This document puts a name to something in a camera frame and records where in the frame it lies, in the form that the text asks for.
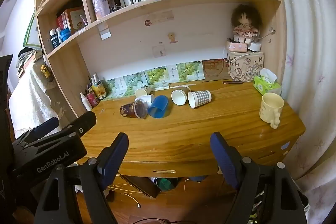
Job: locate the yellow bottle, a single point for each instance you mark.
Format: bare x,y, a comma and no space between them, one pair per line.
100,90

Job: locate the yellow toy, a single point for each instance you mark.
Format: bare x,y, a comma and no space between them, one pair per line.
45,71

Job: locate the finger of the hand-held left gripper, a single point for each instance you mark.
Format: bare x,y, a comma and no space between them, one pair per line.
46,125
81,123

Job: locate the letter print storage box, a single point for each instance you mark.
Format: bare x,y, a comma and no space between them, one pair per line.
245,67

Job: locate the checkered paper cup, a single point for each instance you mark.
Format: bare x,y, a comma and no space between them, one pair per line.
200,98

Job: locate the blue jar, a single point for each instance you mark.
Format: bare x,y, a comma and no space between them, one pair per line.
64,34

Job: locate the dark pen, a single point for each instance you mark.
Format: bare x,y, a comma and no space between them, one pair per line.
232,82

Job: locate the small cream paper cup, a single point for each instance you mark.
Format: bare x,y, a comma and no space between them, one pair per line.
143,91

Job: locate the green tissue box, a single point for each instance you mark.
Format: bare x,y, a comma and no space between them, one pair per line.
266,85

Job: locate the curly hair rag doll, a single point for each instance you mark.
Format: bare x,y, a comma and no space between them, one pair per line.
245,22

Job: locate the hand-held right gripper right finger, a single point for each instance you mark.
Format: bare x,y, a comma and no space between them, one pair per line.
223,158

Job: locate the cream ceramic mug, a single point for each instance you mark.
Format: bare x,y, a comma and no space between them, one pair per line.
270,111

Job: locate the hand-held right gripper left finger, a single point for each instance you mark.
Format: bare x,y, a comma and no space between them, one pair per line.
114,154

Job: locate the wooden desk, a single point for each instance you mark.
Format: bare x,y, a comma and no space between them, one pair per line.
183,132

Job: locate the green bag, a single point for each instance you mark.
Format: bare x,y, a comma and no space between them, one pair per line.
166,183

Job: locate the small white bottle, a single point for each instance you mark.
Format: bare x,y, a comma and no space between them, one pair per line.
86,102

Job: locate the white plastic cup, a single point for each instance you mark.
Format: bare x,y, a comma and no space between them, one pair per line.
147,99

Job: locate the red books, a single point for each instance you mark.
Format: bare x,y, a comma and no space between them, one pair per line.
65,19

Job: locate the dark blue bottle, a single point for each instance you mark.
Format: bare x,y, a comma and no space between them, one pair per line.
54,39

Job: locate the pile of papers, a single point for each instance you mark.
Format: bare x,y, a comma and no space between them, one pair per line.
26,58

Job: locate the blue plastic cup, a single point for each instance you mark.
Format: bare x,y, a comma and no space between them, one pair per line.
159,106

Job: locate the white floral curtain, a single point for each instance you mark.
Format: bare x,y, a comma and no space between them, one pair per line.
309,56

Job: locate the brown printed card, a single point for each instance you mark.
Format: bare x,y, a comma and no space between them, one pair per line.
214,69

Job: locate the dark patterned cup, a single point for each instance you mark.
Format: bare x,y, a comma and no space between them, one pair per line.
128,109

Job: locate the white floral tube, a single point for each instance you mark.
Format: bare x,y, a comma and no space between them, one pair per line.
100,1

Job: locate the dark flat box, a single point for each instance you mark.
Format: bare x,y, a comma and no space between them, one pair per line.
144,184

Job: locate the grape print paper strip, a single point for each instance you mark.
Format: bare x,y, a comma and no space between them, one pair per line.
157,75

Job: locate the green framed picture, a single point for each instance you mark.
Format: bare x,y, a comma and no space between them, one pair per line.
31,32

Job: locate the white lace cloth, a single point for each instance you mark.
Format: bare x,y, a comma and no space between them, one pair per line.
31,100

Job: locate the white paper cup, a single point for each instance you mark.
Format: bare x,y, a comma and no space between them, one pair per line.
179,96

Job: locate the pink polka dot box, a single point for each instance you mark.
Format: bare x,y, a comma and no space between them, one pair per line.
237,47

